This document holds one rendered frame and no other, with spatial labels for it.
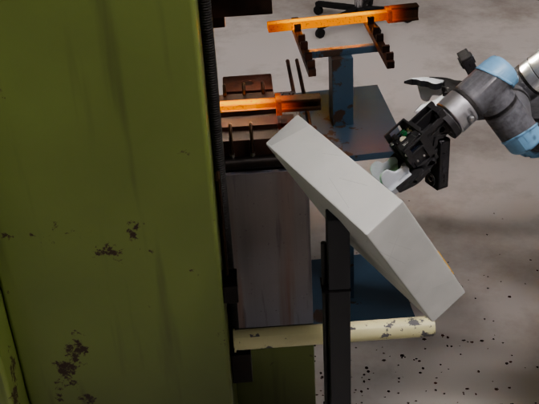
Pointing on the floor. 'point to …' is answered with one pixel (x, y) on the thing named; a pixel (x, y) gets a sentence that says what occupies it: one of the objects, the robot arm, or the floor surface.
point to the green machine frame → (111, 204)
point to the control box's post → (338, 309)
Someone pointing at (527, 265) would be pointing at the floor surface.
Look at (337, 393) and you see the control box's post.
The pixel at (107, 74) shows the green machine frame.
